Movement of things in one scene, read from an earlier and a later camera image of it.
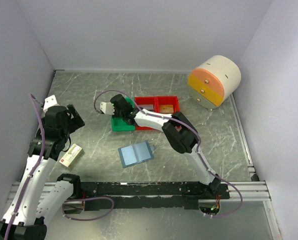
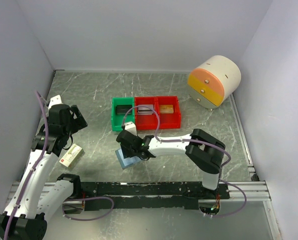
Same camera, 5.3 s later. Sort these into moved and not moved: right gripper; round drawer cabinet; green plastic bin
Moved: right gripper
Not moved: round drawer cabinet; green plastic bin
